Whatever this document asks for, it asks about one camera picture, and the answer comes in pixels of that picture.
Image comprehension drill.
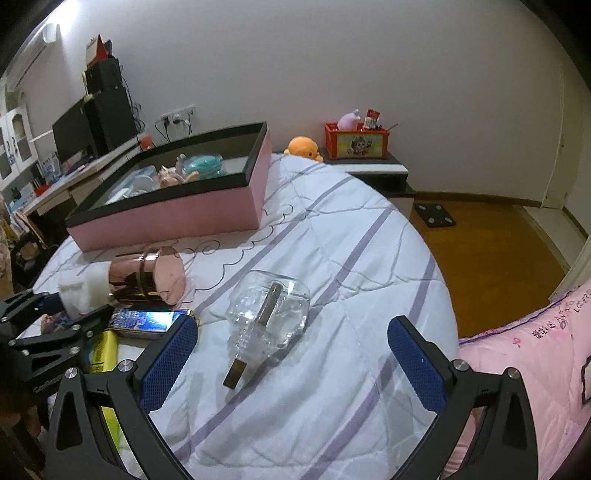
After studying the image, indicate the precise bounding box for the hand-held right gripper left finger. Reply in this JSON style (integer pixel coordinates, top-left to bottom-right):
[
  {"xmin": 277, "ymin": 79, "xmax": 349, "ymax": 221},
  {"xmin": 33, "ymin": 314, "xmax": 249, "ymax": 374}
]
[{"xmin": 45, "ymin": 315, "xmax": 199, "ymax": 480}]

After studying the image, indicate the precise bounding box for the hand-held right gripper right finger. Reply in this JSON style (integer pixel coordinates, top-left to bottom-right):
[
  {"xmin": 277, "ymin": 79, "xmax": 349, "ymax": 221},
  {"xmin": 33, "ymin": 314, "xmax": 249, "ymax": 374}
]
[{"xmin": 387, "ymin": 316, "xmax": 539, "ymax": 480}]

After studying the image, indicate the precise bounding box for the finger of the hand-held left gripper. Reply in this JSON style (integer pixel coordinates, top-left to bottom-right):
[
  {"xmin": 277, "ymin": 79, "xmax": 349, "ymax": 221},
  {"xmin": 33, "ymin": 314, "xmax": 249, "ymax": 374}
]
[
  {"xmin": 0, "ymin": 290, "xmax": 65, "ymax": 324},
  {"xmin": 9, "ymin": 305, "xmax": 114, "ymax": 370}
]

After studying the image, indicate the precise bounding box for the yellow highlighter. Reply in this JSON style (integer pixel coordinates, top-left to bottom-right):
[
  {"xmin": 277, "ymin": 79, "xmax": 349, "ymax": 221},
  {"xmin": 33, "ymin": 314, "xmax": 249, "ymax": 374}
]
[{"xmin": 88, "ymin": 329, "xmax": 123, "ymax": 462}]

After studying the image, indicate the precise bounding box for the white round device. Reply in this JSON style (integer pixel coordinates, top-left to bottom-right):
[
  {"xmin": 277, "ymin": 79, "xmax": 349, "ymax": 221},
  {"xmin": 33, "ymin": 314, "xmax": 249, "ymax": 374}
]
[{"xmin": 58, "ymin": 261, "xmax": 114, "ymax": 319}]

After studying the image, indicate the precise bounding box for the blue glittery box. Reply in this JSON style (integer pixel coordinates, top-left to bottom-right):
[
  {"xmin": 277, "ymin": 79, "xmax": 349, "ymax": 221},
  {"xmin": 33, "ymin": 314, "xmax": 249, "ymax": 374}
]
[{"xmin": 107, "ymin": 307, "xmax": 194, "ymax": 341}]

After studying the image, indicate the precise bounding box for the rose gold cylinder container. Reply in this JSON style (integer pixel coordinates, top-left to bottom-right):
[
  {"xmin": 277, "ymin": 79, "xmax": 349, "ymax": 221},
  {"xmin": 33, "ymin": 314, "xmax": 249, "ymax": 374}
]
[{"xmin": 108, "ymin": 246, "xmax": 188, "ymax": 308}]

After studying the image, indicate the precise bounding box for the clear glass bottle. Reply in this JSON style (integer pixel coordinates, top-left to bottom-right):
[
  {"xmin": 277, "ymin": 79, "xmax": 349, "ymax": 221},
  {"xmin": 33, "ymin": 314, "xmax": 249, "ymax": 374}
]
[{"xmin": 222, "ymin": 270, "xmax": 311, "ymax": 389}]

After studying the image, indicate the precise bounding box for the pink storage box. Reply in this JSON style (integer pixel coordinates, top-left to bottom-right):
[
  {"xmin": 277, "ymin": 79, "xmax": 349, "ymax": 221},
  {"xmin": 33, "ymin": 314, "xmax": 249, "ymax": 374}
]
[{"xmin": 65, "ymin": 121, "xmax": 273, "ymax": 253}]

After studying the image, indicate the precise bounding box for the clear plastic case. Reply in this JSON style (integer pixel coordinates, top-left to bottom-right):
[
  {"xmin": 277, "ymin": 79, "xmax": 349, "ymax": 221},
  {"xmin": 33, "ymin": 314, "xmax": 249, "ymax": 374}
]
[{"xmin": 104, "ymin": 167, "xmax": 158, "ymax": 204}]

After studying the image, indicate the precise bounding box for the pink figurine toy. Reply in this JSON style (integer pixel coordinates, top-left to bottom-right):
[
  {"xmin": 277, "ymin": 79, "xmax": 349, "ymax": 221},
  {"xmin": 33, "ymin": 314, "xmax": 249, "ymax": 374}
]
[{"xmin": 157, "ymin": 154, "xmax": 200, "ymax": 188}]

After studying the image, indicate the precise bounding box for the teal oval case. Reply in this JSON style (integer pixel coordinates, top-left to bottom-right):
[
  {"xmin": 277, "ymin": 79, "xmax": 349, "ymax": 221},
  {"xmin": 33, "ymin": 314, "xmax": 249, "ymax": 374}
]
[{"xmin": 185, "ymin": 154, "xmax": 225, "ymax": 178}]

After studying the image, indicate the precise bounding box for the striped white blanket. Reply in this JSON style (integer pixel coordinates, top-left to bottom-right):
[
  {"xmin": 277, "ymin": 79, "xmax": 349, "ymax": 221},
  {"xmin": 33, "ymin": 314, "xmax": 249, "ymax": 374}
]
[{"xmin": 28, "ymin": 152, "xmax": 460, "ymax": 480}]

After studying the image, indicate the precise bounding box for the white desk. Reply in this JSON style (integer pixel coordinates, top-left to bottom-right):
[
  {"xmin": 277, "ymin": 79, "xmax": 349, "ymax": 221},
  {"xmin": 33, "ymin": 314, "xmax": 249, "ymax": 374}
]
[{"xmin": 21, "ymin": 136, "xmax": 155, "ymax": 217}]

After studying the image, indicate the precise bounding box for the pink quilt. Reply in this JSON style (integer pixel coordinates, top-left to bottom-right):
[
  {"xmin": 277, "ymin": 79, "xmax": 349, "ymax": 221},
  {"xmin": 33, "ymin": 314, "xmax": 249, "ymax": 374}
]
[{"xmin": 438, "ymin": 277, "xmax": 591, "ymax": 480}]

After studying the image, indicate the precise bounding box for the black bathroom scale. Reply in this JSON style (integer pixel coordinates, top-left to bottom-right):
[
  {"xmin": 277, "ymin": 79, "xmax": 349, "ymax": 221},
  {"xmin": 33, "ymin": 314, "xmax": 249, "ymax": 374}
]
[{"xmin": 413, "ymin": 202, "xmax": 458, "ymax": 228}]

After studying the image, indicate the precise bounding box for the white glass-door cabinet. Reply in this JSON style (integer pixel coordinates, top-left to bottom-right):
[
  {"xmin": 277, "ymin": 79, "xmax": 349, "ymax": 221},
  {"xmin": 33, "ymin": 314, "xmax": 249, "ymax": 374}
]
[{"xmin": 0, "ymin": 90, "xmax": 40, "ymax": 190}]

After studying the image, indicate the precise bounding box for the black monitor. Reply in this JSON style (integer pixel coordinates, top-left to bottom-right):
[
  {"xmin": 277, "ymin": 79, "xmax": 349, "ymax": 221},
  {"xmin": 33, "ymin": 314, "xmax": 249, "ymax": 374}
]
[{"xmin": 52, "ymin": 98, "xmax": 100, "ymax": 164}]

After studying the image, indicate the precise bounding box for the black computer tower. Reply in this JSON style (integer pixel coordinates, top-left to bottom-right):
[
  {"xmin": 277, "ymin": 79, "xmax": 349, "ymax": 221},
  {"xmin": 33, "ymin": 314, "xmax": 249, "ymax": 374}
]
[{"xmin": 83, "ymin": 87, "xmax": 138, "ymax": 155}]

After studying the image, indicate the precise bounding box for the red crate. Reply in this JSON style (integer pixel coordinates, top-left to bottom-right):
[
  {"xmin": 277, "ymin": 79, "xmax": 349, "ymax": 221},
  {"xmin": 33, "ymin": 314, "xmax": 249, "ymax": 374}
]
[{"xmin": 323, "ymin": 121, "xmax": 389, "ymax": 160}]

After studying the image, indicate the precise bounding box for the black speaker box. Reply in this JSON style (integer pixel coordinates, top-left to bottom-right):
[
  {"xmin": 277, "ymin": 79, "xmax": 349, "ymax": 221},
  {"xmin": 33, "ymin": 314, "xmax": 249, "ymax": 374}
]
[{"xmin": 84, "ymin": 58, "xmax": 124, "ymax": 95}]

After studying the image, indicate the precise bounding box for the orange octopus plush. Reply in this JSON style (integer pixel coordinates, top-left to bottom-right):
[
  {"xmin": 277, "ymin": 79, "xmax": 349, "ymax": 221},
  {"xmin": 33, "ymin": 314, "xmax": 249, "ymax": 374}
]
[{"xmin": 284, "ymin": 136, "xmax": 325, "ymax": 162}]

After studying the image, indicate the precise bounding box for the red desk calendar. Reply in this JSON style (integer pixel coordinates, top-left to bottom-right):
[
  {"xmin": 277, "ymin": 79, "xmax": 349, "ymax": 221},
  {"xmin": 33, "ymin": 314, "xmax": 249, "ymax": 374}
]
[{"xmin": 87, "ymin": 34, "xmax": 114, "ymax": 65}]

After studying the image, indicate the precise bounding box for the white door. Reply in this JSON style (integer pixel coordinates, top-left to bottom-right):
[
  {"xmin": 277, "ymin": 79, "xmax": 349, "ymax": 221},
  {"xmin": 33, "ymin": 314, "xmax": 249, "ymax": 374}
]
[{"xmin": 542, "ymin": 60, "xmax": 591, "ymax": 213}]

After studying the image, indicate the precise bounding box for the white air conditioner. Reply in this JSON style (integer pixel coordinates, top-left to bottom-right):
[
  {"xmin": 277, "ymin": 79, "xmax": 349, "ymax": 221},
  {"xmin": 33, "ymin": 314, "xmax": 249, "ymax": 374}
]
[{"xmin": 39, "ymin": 23, "xmax": 63, "ymax": 47}]

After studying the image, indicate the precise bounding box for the white wall socket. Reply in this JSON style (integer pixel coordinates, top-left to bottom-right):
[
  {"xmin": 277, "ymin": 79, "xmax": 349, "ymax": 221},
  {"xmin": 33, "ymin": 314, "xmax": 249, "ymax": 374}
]
[{"xmin": 160, "ymin": 105, "xmax": 197, "ymax": 125}]

